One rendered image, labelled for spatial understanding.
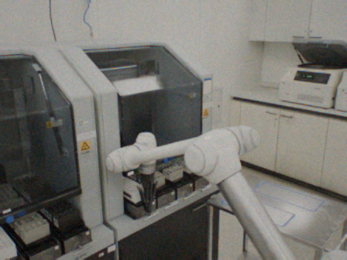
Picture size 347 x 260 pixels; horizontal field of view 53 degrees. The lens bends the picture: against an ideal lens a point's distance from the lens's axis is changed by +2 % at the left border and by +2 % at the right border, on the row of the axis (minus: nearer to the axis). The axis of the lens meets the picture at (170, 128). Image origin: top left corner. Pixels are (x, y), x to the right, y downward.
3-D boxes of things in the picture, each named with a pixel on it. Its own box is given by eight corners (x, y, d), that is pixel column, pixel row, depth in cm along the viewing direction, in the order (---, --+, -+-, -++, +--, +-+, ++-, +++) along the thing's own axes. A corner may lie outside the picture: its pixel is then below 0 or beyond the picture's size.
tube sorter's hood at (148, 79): (78, 152, 218) (67, 49, 198) (152, 131, 257) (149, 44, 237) (126, 178, 181) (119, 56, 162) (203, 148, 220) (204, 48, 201)
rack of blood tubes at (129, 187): (104, 186, 206) (104, 177, 204) (118, 182, 213) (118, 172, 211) (135, 205, 185) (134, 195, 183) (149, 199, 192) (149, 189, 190)
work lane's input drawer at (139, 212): (74, 179, 232) (73, 167, 229) (93, 173, 241) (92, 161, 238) (142, 224, 180) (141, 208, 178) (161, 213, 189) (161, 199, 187)
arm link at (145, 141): (147, 155, 184) (128, 162, 175) (146, 128, 179) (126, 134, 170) (161, 161, 177) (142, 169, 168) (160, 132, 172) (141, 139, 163)
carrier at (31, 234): (48, 232, 161) (47, 220, 159) (50, 234, 159) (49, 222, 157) (22, 243, 153) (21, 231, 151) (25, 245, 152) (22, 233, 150)
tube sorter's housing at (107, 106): (46, 254, 272) (15, 42, 223) (132, 213, 326) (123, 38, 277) (125, 343, 198) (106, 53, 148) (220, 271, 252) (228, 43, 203)
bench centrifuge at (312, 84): (276, 100, 373) (282, 39, 354) (306, 92, 412) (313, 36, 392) (328, 110, 333) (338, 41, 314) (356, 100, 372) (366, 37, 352)
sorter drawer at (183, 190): (112, 166, 252) (111, 155, 249) (128, 161, 261) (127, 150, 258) (182, 203, 201) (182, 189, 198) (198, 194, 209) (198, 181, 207)
